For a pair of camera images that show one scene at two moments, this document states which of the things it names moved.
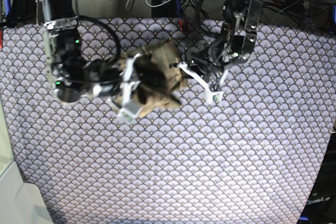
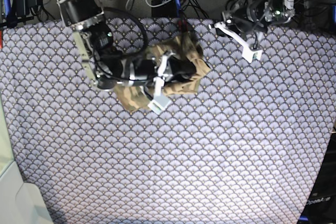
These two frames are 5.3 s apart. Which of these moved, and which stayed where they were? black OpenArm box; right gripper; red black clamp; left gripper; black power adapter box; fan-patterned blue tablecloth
Moved: right gripper; left gripper
Stayed: fan-patterned blue tablecloth; red black clamp; black OpenArm box; black power adapter box
